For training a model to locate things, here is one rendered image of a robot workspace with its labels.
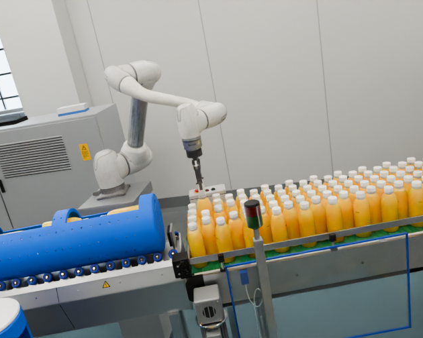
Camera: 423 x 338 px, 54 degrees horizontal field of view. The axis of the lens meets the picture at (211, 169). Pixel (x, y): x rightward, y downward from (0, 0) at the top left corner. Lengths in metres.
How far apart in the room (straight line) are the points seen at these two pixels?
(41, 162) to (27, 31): 1.53
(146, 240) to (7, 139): 2.30
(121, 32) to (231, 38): 1.17
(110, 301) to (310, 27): 3.32
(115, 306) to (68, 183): 1.88
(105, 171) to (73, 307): 0.82
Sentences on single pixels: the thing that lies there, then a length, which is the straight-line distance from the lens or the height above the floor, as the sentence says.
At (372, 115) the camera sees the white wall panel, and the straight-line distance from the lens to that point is 4.70.
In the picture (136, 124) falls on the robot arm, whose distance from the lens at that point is 2.52.
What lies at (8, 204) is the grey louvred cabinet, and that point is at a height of 0.77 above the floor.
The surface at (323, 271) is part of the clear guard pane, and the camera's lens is 1.94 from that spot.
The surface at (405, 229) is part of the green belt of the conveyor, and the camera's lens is 2.13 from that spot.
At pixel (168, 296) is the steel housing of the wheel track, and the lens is 2.11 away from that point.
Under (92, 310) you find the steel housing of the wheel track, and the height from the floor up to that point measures 0.74.
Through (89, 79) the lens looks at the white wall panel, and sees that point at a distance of 4.90.
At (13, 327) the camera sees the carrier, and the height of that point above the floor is 1.01.
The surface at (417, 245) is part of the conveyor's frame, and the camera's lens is 2.10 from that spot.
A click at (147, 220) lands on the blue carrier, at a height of 1.16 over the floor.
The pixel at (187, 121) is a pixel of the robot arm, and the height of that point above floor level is 1.55.
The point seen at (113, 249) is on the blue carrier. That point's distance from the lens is 1.97.
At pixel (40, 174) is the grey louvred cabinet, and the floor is 1.00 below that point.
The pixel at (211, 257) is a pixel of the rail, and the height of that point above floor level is 0.97.
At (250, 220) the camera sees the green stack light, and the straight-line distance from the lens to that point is 1.62.
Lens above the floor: 1.90
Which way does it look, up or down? 18 degrees down
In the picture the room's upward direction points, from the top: 11 degrees counter-clockwise
